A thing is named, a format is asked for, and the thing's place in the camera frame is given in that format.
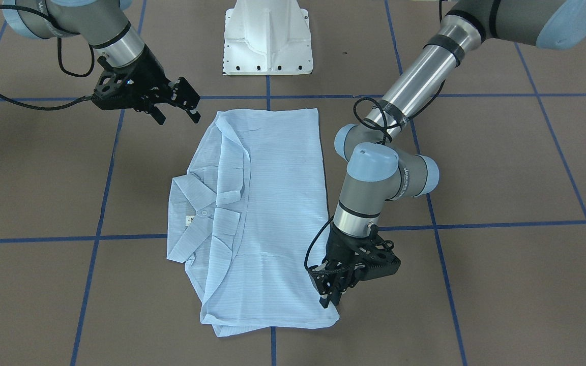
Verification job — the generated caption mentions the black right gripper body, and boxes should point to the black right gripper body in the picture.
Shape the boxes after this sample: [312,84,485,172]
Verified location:
[100,48,172,113]

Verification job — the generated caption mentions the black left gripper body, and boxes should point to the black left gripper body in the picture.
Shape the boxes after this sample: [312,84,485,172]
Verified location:
[309,223,375,296]

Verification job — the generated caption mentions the light blue button shirt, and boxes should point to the light blue button shirt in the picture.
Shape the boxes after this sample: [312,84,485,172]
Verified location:
[166,108,339,338]

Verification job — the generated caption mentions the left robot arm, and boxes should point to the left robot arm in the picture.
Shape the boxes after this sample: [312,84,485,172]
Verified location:
[305,1,586,308]

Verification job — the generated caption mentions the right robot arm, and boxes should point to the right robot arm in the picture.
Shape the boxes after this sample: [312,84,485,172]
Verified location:
[3,1,200,125]

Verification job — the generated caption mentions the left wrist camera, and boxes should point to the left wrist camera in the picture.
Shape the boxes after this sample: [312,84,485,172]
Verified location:
[355,224,401,281]

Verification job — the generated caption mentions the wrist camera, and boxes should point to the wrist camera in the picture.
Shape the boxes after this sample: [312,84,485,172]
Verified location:
[91,69,133,110]
[355,224,401,281]

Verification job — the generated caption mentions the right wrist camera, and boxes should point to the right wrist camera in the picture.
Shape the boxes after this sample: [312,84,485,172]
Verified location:
[91,69,133,110]

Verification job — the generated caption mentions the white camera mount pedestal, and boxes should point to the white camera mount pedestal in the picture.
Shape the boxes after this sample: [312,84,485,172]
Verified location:
[222,1,314,76]

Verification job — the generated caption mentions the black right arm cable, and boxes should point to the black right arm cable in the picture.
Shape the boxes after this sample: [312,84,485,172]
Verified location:
[0,5,95,111]

